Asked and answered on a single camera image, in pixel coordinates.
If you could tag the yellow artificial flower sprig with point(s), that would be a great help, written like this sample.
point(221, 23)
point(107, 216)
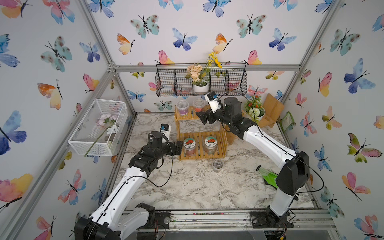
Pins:
point(213, 60)

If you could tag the dark seed plastic jar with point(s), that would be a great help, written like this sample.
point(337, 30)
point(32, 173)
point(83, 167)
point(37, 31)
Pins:
point(217, 165)

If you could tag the wooden angled plant stand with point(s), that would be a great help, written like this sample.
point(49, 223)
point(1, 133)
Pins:
point(272, 110)

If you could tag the white mesh wall basket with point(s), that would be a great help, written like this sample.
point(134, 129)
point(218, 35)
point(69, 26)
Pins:
point(88, 129)

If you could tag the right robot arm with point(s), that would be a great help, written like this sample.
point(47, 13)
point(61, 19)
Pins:
point(294, 167)

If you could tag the tomato lid jar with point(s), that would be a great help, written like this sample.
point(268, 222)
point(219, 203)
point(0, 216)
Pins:
point(189, 146)
point(210, 145)

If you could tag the bamboo two-tier shelf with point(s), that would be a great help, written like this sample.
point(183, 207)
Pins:
point(199, 137)

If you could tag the black wire wall basket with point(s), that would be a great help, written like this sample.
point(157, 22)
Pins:
point(178, 80)

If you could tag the green framed small sign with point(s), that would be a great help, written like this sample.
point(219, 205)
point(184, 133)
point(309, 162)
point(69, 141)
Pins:
point(287, 122)

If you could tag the red seed plastic jar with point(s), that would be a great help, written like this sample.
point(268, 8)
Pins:
point(199, 105)

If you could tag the green black work glove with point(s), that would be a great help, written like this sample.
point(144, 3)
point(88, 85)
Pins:
point(268, 176)

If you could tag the potted red white flowers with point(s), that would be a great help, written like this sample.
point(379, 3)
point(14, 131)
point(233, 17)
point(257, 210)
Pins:
point(254, 108)

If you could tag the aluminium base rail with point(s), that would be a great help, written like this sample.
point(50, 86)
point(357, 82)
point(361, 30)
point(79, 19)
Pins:
point(247, 220)

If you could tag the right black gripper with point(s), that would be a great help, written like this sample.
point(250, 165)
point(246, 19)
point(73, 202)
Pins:
point(204, 117)

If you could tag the white pot peach flowers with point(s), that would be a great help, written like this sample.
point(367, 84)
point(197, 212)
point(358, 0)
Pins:
point(199, 76)

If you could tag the pink artificial flower stem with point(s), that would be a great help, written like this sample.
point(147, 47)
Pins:
point(109, 123)

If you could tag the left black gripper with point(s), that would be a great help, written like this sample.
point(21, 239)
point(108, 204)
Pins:
point(172, 152)

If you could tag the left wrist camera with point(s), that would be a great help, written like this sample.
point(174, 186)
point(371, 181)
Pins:
point(166, 130)

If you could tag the purple seed plastic jar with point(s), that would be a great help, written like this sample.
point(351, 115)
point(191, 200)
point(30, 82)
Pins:
point(182, 107)

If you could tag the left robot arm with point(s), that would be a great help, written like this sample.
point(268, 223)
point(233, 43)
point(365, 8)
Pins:
point(108, 222)

